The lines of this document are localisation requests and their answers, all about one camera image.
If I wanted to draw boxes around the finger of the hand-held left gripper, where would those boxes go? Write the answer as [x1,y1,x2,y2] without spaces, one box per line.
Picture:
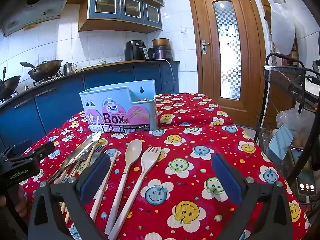
[0,139,33,157]
[23,141,55,161]

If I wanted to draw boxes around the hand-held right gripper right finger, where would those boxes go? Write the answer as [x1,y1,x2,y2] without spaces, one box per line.
[211,153,293,240]

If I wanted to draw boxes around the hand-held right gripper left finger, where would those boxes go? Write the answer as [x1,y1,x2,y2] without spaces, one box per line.
[26,152,112,240]

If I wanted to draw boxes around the white chopsticks handle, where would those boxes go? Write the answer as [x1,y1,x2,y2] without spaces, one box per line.
[89,150,119,222]

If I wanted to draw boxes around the metal fork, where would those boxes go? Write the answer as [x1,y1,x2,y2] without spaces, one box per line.
[75,144,107,178]

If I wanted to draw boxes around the beige spoon with white handle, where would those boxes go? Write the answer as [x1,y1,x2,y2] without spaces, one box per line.
[104,139,143,234]

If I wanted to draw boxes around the beige fork with white handle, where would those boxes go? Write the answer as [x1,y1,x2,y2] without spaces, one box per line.
[108,146,162,240]

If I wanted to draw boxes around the light blue utensil box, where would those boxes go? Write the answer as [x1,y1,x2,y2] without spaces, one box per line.
[79,79,159,133]

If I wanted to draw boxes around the red smiley flower tablecloth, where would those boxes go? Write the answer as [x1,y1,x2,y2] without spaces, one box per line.
[21,92,311,240]

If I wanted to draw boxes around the blue base cabinets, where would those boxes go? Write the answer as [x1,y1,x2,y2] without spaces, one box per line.
[0,62,179,151]

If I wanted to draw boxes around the small dark wok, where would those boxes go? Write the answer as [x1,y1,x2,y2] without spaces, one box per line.
[0,67,21,100]

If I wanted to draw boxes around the light blue plastic lid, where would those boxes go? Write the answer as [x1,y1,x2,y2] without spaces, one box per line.
[265,124,295,161]

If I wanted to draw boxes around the gas stove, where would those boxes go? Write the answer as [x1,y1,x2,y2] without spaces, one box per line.
[32,73,63,86]

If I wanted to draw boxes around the black smartphone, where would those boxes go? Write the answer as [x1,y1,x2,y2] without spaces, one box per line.
[289,146,317,196]

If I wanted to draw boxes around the large dark wok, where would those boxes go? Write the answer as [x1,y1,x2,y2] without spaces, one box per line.
[20,59,63,81]

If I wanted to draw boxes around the metal kettle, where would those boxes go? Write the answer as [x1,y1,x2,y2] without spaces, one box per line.
[62,62,78,76]

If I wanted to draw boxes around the clear plastic bag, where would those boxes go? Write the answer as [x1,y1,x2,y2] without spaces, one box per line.
[275,107,313,141]

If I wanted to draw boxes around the brown wooden door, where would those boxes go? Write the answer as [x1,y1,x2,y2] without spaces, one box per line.
[187,0,267,128]

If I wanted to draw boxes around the dark kitchen countertop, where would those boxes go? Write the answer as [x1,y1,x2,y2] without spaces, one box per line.
[0,60,180,107]

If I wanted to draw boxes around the mosaic door glass panel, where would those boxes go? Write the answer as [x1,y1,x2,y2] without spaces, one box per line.
[212,1,243,101]

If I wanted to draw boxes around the black air fryer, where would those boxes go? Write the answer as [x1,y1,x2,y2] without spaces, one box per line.
[125,40,149,61]

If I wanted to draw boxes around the dark rice cooker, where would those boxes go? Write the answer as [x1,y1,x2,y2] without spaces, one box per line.
[147,45,173,61]

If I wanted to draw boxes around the grey range hood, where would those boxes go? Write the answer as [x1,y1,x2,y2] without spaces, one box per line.
[0,0,76,38]

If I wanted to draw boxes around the brown pot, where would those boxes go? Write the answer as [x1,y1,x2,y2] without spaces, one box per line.
[152,38,170,47]

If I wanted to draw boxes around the white hanging plastic bag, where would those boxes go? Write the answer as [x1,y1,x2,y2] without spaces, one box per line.
[269,0,297,54]

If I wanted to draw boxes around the black wire rack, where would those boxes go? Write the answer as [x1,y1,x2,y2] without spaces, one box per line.
[254,52,320,221]

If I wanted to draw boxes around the white power cable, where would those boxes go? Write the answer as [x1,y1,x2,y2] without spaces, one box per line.
[160,59,176,93]

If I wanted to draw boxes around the blue glass-door wall cabinet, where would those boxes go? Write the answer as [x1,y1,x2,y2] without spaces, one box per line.
[78,0,163,33]

